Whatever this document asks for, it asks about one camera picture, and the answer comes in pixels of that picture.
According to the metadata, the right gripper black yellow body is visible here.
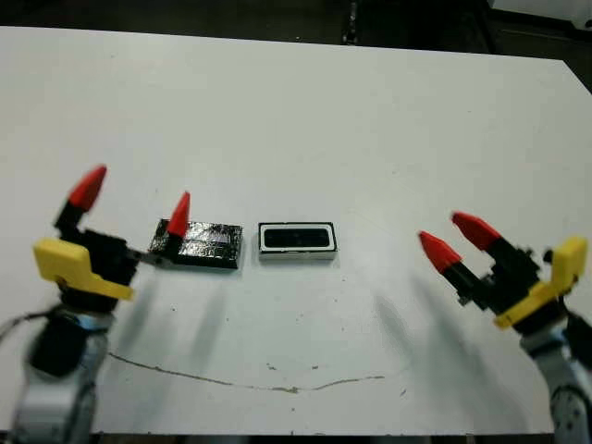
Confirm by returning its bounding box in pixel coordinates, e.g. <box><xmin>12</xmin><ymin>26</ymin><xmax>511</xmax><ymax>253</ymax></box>
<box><xmin>455</xmin><ymin>235</ymin><xmax>588</xmax><ymax>332</ymax></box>

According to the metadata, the black slim camera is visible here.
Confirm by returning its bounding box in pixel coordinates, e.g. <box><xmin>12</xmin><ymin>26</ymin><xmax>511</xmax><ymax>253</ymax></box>
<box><xmin>264</xmin><ymin>226</ymin><xmax>330</xmax><ymax>250</ymax></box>

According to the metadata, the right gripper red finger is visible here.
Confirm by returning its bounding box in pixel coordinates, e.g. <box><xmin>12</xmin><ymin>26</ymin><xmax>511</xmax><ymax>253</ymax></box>
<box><xmin>451</xmin><ymin>211</ymin><xmax>528</xmax><ymax>267</ymax></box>
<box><xmin>418</xmin><ymin>230</ymin><xmax>491</xmax><ymax>297</ymax></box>

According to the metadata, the black glossy box lid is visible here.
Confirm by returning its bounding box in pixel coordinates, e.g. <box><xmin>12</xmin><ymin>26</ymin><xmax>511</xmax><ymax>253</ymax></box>
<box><xmin>148</xmin><ymin>218</ymin><xmax>245</xmax><ymax>270</ymax></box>

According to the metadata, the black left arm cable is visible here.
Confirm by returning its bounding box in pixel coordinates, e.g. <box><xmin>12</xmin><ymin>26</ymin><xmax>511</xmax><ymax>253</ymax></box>
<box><xmin>0</xmin><ymin>308</ymin><xmax>55</xmax><ymax>346</ymax></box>

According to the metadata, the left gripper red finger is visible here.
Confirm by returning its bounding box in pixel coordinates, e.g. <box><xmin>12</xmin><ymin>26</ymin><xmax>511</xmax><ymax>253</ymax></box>
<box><xmin>161</xmin><ymin>191</ymin><xmax>191</xmax><ymax>258</ymax></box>
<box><xmin>54</xmin><ymin>165</ymin><xmax>108</xmax><ymax>240</ymax></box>

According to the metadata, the left gripper black yellow body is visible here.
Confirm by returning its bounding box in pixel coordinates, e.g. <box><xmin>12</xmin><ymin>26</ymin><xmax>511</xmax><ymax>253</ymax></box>
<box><xmin>31</xmin><ymin>226</ymin><xmax>163</xmax><ymax>311</ymax></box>

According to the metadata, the white-lined camera box base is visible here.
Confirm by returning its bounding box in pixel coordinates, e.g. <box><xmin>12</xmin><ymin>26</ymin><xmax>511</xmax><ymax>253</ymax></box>
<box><xmin>257</xmin><ymin>221</ymin><xmax>338</xmax><ymax>263</ymax></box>

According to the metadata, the dark metal stand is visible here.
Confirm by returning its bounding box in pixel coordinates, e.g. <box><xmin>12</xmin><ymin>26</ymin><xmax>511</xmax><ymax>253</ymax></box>
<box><xmin>341</xmin><ymin>0</ymin><xmax>362</xmax><ymax>45</ymax></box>

